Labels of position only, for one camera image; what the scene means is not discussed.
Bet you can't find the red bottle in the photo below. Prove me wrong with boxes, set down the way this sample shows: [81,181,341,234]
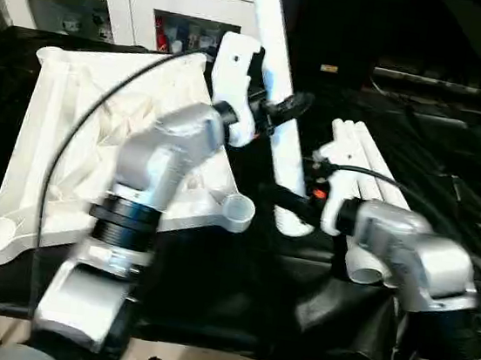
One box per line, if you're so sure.
[151,15,174,51]

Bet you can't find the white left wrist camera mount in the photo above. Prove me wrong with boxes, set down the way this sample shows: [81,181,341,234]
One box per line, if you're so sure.
[204,29,270,150]

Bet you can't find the black plastic mat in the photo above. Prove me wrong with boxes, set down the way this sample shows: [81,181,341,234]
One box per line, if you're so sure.
[0,23,481,360]

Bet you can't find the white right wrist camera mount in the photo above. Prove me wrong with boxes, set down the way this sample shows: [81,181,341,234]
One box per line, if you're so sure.
[308,132,376,241]

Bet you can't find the white plastic table top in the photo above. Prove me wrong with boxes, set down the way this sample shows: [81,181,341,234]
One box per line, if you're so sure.
[0,25,275,298]

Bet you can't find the white plastic table leg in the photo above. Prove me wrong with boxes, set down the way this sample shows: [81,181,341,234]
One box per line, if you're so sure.
[216,0,345,243]
[333,119,410,209]
[313,118,409,291]
[345,120,422,211]

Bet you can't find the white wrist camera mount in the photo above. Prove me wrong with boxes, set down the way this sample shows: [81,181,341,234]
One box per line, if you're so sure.
[308,132,376,241]
[204,29,270,150]

